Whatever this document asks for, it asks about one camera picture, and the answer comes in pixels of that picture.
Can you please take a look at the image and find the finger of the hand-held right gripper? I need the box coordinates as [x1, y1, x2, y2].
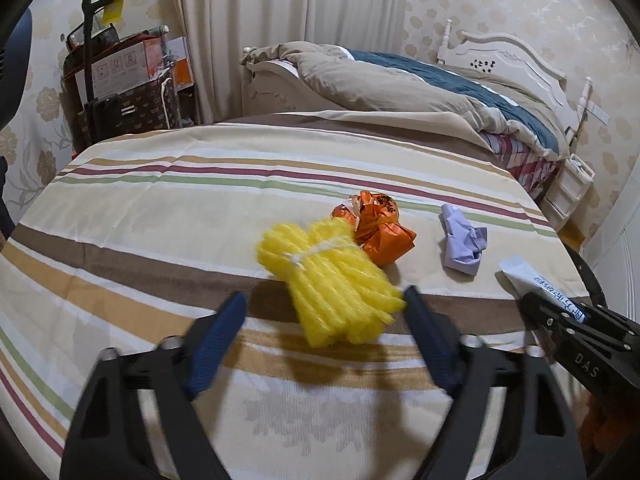
[577, 304, 640, 341]
[522, 290, 591, 343]

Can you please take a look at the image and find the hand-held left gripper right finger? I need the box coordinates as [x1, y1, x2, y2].
[402, 285, 589, 480]

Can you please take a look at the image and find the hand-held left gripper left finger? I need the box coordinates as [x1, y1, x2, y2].
[60, 291, 249, 480]

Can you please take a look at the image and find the white tube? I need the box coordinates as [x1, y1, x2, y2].
[497, 255, 589, 324]

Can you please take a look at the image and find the pale paper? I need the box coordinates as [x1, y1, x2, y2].
[438, 203, 489, 277]

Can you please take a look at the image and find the orange foil wrapper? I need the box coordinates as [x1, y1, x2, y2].
[330, 189, 417, 267]

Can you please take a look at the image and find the yellow foam net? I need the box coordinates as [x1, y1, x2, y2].
[255, 217, 407, 349]

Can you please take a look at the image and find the person's right forearm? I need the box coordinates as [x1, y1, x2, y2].
[584, 389, 623, 463]

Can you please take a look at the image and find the white wardrobe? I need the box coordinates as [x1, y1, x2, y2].
[581, 159, 640, 322]

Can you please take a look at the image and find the white plastic drawer unit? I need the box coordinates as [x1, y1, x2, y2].
[542, 153, 597, 222]

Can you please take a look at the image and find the plaid bed sheet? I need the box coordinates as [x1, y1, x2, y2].
[479, 129, 562, 202]

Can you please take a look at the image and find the striped tablecloth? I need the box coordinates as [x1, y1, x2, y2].
[0, 109, 602, 480]

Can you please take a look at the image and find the brown patterned box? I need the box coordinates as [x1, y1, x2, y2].
[76, 72, 182, 144]

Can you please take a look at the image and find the small white orange box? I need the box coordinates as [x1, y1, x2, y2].
[162, 34, 194, 89]

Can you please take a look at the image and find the white and orange cardboard box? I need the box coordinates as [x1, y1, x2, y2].
[74, 34, 167, 102]

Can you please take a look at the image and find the black hand trolley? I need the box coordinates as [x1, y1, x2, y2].
[79, 0, 127, 142]

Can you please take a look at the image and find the cream curtain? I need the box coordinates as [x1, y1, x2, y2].
[167, 0, 412, 127]

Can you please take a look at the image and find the yellow tag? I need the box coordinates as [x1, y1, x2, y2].
[102, 0, 126, 26]

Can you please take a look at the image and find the white wall socket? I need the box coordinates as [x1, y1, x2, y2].
[587, 102, 612, 127]

